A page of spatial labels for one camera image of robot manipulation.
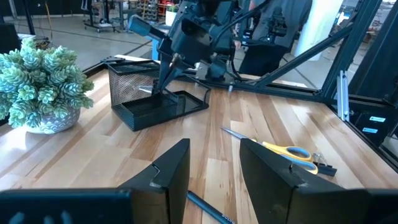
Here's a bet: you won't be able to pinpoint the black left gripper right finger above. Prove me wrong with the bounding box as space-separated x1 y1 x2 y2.
239 138 368 224

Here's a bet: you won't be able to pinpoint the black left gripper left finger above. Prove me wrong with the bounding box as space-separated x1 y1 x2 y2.
119 138 191 224

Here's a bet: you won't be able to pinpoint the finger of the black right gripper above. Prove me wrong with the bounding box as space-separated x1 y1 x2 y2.
152 55 171 95
160 54 187 91

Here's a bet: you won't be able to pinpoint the yellow-handled scissors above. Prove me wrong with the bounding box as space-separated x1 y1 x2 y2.
221 126 320 175

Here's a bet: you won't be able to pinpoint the black binder clip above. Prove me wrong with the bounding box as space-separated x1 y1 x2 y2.
312 151 338 177

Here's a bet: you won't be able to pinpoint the black mesh desk organizer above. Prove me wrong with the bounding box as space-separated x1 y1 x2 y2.
107 59 211 132

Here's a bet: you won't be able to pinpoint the white planter with plant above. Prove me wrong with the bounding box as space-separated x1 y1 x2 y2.
164 3 180 26

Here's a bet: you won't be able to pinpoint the black pencil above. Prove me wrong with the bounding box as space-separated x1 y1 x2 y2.
186 190 234 224

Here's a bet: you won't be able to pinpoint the black wheeled cart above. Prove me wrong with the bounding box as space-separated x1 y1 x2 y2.
81 0 116 34

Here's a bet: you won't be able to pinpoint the black robot device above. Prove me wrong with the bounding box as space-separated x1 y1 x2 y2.
241 7 289 47

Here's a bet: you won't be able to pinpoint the person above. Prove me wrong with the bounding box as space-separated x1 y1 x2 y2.
238 0 313 77

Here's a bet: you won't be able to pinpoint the artificial succulent in patterned pot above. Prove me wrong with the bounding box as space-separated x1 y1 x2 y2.
0 37 95 135

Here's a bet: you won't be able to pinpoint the black labelled control box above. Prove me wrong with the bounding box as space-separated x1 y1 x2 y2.
349 104 398 147

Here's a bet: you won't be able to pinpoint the silver aluminium bracket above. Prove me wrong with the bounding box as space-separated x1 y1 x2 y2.
336 70 351 123

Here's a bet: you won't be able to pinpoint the black aluminium table frame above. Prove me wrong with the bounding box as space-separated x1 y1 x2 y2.
82 0 398 172

